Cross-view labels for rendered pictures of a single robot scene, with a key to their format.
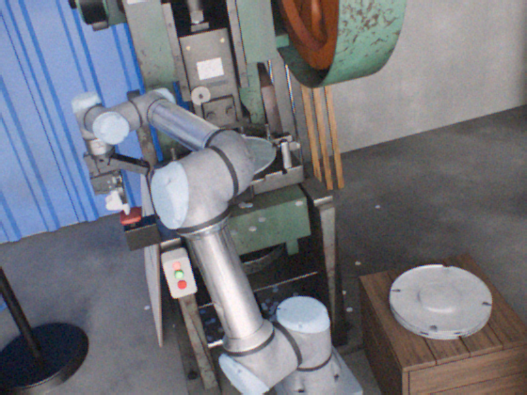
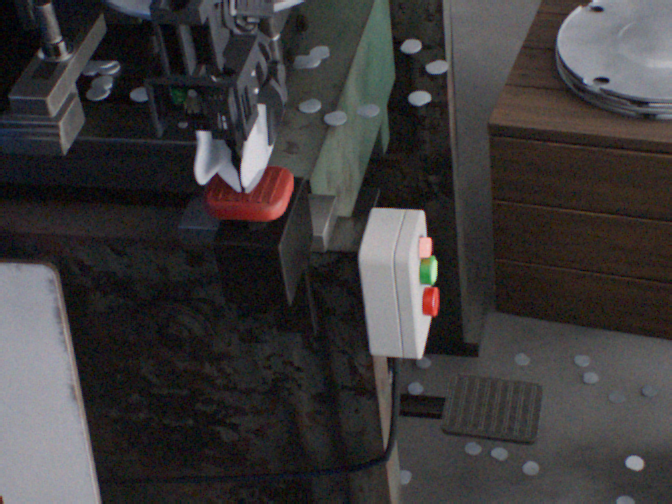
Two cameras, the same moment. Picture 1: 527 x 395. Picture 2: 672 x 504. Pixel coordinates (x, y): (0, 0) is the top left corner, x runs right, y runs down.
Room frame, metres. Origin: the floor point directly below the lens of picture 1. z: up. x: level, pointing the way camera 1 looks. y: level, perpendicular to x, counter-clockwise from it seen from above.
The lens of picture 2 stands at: (0.91, 1.14, 1.41)
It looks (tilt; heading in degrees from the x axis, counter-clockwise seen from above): 40 degrees down; 298
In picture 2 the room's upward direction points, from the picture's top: 8 degrees counter-clockwise
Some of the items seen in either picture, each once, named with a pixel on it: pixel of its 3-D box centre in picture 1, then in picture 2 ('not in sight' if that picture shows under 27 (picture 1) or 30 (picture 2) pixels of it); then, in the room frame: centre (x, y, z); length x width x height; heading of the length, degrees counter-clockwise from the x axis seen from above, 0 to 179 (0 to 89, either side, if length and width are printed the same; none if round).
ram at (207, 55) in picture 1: (209, 73); not in sight; (1.63, 0.10, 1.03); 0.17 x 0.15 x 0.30; 11
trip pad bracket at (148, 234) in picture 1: (147, 246); (273, 282); (1.39, 0.37, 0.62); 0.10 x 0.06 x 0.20; 101
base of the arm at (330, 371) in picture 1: (310, 363); not in sight; (0.94, -0.04, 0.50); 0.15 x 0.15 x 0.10
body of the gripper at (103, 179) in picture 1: (104, 169); (205, 45); (1.38, 0.42, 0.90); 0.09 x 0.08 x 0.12; 101
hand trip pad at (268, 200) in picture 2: (133, 223); (253, 219); (1.38, 0.39, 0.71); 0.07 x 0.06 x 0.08; 11
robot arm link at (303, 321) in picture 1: (302, 329); not in sight; (0.94, -0.03, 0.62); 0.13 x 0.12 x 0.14; 124
